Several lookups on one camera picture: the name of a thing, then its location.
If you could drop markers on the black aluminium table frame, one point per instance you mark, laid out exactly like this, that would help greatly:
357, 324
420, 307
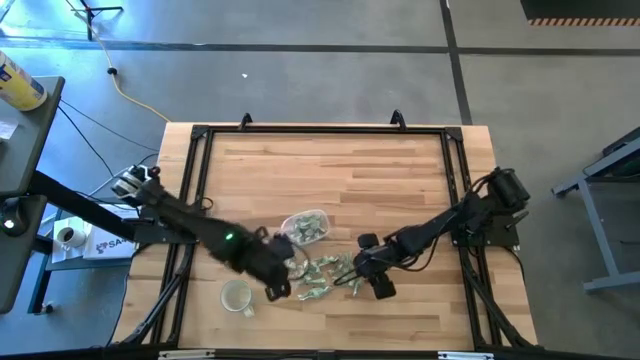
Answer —
325, 129

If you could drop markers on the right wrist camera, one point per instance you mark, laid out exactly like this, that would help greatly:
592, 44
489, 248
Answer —
383, 288

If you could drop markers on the silver metal bracket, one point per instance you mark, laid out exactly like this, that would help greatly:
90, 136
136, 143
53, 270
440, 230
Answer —
186, 354
465, 355

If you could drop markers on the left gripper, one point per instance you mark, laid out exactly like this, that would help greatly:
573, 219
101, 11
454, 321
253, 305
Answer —
272, 260

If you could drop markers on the black hazard striped mat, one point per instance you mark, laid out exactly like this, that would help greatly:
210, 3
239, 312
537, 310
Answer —
580, 10

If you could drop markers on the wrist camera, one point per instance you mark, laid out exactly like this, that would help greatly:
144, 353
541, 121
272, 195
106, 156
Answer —
383, 288
278, 291

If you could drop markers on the clear plastic container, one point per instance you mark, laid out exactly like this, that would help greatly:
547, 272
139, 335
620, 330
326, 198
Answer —
287, 222

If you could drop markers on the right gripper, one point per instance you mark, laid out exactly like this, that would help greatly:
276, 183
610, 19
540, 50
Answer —
375, 260

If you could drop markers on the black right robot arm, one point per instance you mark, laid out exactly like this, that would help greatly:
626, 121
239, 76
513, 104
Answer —
450, 220

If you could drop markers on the black device green light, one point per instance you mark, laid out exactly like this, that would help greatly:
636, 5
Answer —
12, 217

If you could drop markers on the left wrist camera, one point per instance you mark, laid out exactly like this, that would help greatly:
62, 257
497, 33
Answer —
278, 291

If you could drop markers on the yellow wipes canister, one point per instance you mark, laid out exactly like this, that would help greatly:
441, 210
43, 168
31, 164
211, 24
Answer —
17, 85

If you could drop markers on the white coffee cup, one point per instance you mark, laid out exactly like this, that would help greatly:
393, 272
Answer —
70, 238

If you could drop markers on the white printed booklet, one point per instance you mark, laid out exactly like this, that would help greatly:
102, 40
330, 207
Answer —
110, 245

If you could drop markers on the grey metal cart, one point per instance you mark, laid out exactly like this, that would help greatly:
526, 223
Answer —
600, 225

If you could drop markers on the black tripod stand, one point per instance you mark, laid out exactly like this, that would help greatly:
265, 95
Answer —
90, 15

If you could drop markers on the grey desk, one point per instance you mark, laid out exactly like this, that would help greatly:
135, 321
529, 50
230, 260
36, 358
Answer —
25, 150

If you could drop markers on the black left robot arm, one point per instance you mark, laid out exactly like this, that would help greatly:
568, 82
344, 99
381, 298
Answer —
185, 220

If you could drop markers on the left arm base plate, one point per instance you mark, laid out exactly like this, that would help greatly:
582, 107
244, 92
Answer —
150, 234

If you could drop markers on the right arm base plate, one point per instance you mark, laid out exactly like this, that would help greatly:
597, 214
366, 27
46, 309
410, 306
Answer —
500, 237

